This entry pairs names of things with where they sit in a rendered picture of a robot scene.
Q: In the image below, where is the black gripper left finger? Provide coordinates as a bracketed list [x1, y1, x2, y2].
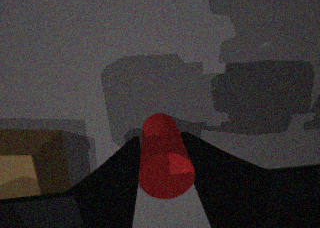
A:
[0, 136, 141, 228]

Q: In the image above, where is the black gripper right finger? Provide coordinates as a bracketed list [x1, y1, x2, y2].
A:
[181, 132, 320, 228]

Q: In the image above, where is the tan square block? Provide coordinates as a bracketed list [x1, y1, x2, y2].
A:
[0, 129, 71, 199]

